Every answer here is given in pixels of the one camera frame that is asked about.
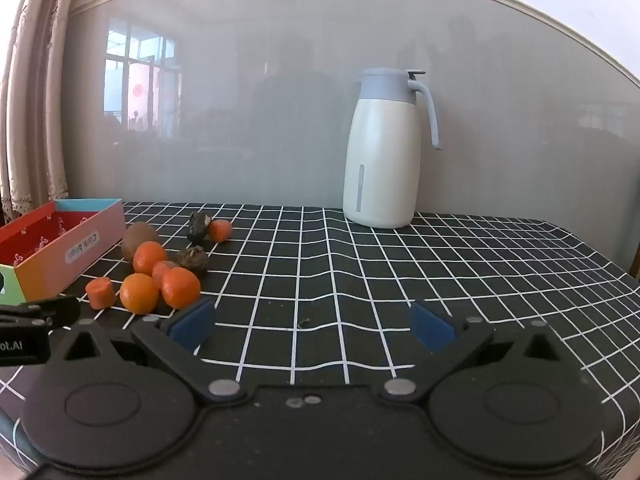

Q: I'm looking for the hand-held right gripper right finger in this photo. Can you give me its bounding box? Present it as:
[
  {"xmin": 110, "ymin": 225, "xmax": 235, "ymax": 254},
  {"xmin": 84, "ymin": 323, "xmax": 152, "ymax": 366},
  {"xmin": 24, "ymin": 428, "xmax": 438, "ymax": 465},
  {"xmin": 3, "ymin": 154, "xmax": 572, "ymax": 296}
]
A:
[{"xmin": 377, "ymin": 301, "xmax": 576, "ymax": 403}]

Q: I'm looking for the orange mandarin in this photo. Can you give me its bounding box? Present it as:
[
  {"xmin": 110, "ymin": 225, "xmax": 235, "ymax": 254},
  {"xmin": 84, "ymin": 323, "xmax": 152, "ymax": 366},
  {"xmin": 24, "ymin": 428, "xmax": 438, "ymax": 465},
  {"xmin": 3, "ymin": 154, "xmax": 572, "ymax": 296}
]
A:
[
  {"xmin": 132, "ymin": 241, "xmax": 167, "ymax": 276},
  {"xmin": 119, "ymin": 273, "xmax": 161, "ymax": 315},
  {"xmin": 161, "ymin": 267, "xmax": 202, "ymax": 310}
]

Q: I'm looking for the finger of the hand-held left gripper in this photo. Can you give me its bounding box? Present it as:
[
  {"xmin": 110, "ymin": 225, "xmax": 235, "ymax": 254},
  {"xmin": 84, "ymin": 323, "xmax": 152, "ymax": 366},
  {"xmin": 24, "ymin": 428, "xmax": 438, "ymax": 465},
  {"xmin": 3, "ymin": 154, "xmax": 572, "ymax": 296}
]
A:
[{"xmin": 0, "ymin": 296, "xmax": 82, "ymax": 332}]

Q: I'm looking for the beige lace-hem curtain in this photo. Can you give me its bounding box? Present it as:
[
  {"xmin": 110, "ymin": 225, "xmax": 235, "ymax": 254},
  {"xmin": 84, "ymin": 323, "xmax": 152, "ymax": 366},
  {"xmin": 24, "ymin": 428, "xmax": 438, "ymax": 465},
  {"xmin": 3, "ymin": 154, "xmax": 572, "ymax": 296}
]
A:
[{"xmin": 0, "ymin": 0, "xmax": 101, "ymax": 226}]

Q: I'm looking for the orange carrot piece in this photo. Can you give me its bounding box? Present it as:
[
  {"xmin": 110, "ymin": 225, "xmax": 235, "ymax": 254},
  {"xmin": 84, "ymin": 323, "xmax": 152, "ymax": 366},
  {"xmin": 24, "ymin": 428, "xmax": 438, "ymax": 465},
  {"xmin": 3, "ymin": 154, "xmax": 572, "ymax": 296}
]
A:
[
  {"xmin": 208, "ymin": 219, "xmax": 234, "ymax": 244},
  {"xmin": 85, "ymin": 277, "xmax": 117, "ymax": 309},
  {"xmin": 151, "ymin": 260, "xmax": 181, "ymax": 286}
]

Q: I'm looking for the white and blue thermos jug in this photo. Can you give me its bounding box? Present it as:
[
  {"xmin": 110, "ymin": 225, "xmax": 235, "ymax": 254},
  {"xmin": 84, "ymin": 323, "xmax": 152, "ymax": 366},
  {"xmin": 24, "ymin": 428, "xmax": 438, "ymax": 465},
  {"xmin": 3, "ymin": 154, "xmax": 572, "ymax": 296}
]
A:
[{"xmin": 343, "ymin": 68, "xmax": 443, "ymax": 229}]

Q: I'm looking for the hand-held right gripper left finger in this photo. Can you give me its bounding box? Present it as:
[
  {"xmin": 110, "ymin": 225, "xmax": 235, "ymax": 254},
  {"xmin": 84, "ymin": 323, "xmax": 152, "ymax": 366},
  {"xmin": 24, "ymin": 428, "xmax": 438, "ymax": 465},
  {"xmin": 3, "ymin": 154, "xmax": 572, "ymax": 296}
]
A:
[{"xmin": 50, "ymin": 296, "xmax": 248, "ymax": 407}]

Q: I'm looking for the brown wrinkled round fruit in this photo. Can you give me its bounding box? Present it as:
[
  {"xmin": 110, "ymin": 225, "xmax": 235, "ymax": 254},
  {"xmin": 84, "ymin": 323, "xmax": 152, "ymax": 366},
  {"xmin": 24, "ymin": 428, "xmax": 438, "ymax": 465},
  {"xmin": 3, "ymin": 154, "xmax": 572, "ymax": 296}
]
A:
[{"xmin": 173, "ymin": 246, "xmax": 209, "ymax": 277}]

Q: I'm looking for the brown kiwi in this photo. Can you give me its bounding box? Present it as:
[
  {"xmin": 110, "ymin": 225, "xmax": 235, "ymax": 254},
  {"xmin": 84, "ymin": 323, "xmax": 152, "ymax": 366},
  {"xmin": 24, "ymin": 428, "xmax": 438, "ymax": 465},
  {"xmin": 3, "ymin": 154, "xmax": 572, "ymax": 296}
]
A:
[{"xmin": 121, "ymin": 223, "xmax": 162, "ymax": 262}]

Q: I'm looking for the dark shrivelled fruit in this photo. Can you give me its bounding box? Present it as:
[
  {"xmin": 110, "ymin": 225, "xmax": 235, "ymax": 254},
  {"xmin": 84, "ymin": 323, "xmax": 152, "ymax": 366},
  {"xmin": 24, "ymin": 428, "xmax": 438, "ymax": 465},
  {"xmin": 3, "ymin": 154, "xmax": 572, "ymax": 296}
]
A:
[{"xmin": 187, "ymin": 212, "xmax": 213, "ymax": 242}]

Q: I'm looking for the colourful cardboard box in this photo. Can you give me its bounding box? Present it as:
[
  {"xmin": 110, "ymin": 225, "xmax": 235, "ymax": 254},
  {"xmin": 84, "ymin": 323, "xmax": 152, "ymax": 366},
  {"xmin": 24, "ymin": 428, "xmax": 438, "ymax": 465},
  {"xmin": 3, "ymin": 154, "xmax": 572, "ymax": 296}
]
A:
[{"xmin": 0, "ymin": 198, "xmax": 127, "ymax": 306}]

